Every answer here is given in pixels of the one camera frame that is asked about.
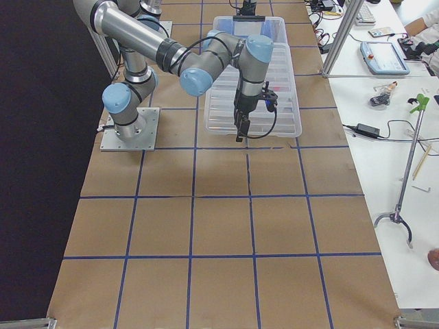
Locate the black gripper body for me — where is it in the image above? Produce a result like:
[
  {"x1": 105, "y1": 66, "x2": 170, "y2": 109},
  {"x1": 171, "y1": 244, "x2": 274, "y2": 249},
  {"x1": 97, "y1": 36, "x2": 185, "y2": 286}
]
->
[
  {"x1": 238, "y1": 0, "x2": 257, "y2": 16},
  {"x1": 234, "y1": 92, "x2": 261, "y2": 129}
]

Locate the green handled reacher grabber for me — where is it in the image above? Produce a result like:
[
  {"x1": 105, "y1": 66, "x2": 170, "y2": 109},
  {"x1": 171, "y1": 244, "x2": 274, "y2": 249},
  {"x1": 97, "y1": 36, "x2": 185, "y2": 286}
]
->
[{"x1": 374, "y1": 93, "x2": 429, "y2": 249}]

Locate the teach pendant tablet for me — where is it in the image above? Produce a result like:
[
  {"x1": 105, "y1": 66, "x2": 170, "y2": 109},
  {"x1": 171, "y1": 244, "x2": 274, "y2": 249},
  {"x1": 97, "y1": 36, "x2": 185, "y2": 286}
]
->
[{"x1": 359, "y1": 41, "x2": 410, "y2": 75}]

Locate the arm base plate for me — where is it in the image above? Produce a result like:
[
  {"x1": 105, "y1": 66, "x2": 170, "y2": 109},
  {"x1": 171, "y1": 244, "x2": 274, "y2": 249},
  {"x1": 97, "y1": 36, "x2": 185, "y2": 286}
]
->
[
  {"x1": 100, "y1": 107, "x2": 161, "y2": 151},
  {"x1": 149, "y1": 20, "x2": 172, "y2": 49}
]

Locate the aluminium frame post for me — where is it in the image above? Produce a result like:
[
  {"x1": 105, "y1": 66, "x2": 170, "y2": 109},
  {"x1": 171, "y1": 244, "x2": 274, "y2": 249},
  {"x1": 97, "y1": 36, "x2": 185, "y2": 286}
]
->
[{"x1": 322, "y1": 0, "x2": 364, "y2": 78}]

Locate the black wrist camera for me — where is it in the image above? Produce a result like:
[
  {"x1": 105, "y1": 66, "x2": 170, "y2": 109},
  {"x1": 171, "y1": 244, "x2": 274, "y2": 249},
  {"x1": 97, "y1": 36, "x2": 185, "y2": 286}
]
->
[{"x1": 261, "y1": 81, "x2": 278, "y2": 112}]

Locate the clear plastic storage box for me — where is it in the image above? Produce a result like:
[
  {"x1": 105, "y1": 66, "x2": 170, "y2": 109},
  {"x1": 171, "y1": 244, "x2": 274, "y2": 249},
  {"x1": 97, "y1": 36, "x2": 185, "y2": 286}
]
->
[{"x1": 213, "y1": 16, "x2": 288, "y2": 44}]

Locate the black power adapter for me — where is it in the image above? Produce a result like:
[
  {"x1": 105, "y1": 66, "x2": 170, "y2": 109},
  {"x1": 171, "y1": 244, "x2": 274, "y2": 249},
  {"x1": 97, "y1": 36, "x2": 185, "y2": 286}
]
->
[{"x1": 356, "y1": 123, "x2": 380, "y2": 138}]

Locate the black box latch handle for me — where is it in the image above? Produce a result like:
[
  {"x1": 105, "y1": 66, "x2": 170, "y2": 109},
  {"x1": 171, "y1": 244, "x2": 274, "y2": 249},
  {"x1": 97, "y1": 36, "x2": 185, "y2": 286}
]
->
[{"x1": 233, "y1": 15, "x2": 265, "y2": 22}]

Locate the clear plastic box lid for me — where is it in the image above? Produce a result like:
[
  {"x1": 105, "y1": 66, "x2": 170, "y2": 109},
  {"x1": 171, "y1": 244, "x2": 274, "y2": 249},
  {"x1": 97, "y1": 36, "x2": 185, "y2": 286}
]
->
[{"x1": 204, "y1": 42, "x2": 303, "y2": 140}]

